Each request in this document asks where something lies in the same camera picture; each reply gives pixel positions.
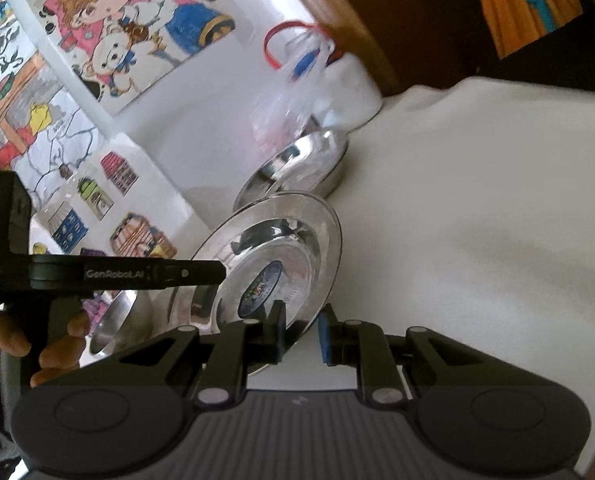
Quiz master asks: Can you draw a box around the boy with fan drawing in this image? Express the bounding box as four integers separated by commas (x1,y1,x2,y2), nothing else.
0,0,104,209

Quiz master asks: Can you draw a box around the brown wooden door frame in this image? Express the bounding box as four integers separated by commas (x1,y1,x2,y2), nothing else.
299,0,401,96

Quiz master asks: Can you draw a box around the person's left hand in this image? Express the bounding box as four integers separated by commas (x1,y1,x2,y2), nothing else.
0,311,90,387

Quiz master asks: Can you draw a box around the girl with teddy drawing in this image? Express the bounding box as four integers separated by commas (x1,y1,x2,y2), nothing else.
26,0,253,115

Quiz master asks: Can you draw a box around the white printed table cloth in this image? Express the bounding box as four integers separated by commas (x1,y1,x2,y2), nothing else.
330,78,595,479

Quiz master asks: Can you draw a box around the colourful houses drawing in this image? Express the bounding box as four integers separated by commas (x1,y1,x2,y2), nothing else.
29,134,209,259

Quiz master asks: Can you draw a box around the steel plate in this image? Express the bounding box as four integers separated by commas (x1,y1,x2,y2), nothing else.
168,192,343,349
231,134,352,214
236,129,352,208

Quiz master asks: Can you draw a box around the clear plastic bag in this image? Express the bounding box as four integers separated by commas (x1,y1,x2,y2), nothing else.
250,29,334,155

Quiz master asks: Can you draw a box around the deep steel bowl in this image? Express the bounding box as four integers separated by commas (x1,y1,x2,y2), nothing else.
89,289,172,360

